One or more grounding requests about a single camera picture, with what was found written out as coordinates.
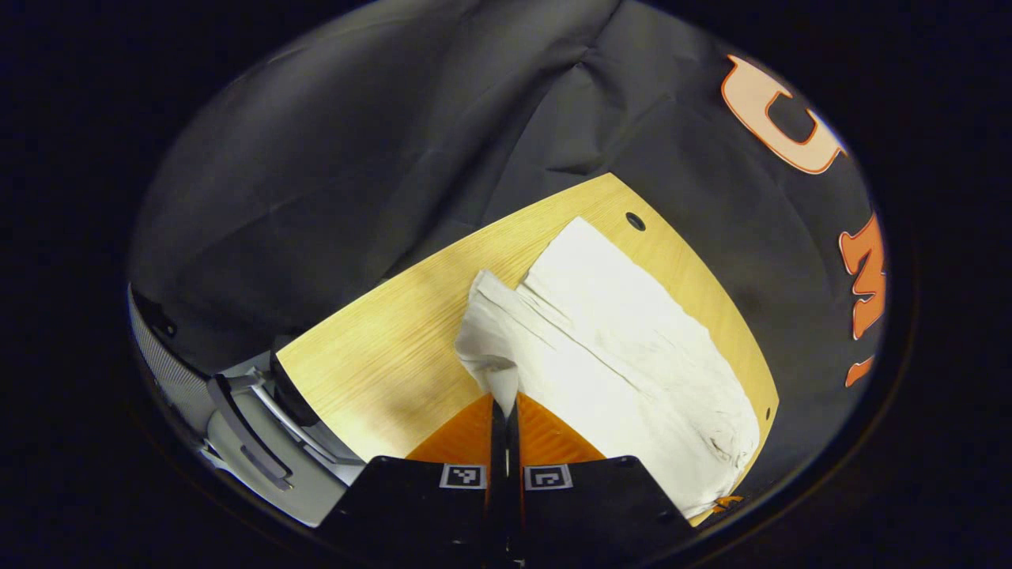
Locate white jeans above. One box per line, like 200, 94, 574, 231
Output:
455, 217, 761, 518

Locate black backdrop cloth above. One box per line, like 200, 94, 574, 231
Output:
130, 0, 886, 507

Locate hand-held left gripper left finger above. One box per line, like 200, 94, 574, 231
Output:
316, 394, 507, 568

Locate white mesh office chair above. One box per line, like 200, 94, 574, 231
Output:
128, 284, 366, 529

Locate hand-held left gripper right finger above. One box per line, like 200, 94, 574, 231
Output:
506, 393, 698, 568

